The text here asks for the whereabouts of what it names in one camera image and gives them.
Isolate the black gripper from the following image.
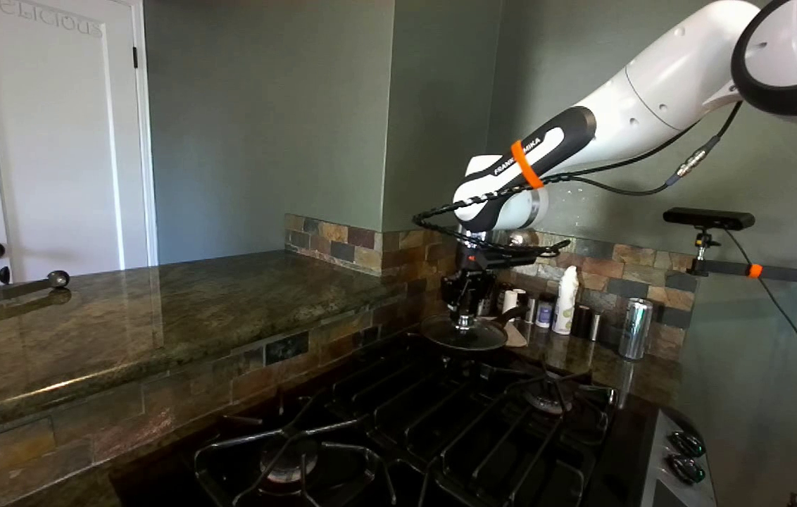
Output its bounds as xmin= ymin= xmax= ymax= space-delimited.
xmin=443 ymin=225 xmax=523 ymax=332

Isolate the glass lid with metal knob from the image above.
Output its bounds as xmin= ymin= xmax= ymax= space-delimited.
xmin=427 ymin=319 xmax=513 ymax=356

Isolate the black frying pan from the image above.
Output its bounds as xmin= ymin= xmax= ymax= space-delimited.
xmin=420 ymin=322 xmax=596 ymax=364

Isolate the black gas stove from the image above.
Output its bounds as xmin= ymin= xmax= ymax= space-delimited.
xmin=112 ymin=322 xmax=721 ymax=507

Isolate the power outlet plate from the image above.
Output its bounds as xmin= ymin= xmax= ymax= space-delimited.
xmin=262 ymin=330 xmax=312 ymax=370

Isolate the black stove knob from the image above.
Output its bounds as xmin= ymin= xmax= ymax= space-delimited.
xmin=664 ymin=427 xmax=713 ymax=463
xmin=664 ymin=456 xmax=713 ymax=487

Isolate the white plastic bottle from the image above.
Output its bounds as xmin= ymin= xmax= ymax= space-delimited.
xmin=548 ymin=264 xmax=582 ymax=342

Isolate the silver drink can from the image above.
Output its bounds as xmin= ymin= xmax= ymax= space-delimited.
xmin=616 ymin=296 xmax=655 ymax=364

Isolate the white door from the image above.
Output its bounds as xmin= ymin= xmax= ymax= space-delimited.
xmin=0 ymin=0 xmax=160 ymax=285

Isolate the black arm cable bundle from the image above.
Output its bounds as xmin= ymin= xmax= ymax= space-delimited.
xmin=412 ymin=95 xmax=747 ymax=233

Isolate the black bar camera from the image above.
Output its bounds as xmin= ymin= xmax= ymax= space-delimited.
xmin=661 ymin=206 xmax=757 ymax=233

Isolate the camera mount with orange clamp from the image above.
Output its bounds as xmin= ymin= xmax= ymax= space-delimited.
xmin=689 ymin=227 xmax=797 ymax=304

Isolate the thin black camera cable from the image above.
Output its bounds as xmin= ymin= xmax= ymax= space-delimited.
xmin=721 ymin=227 xmax=797 ymax=430

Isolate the black door handle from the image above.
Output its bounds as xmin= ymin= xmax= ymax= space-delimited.
xmin=0 ymin=264 xmax=72 ymax=304

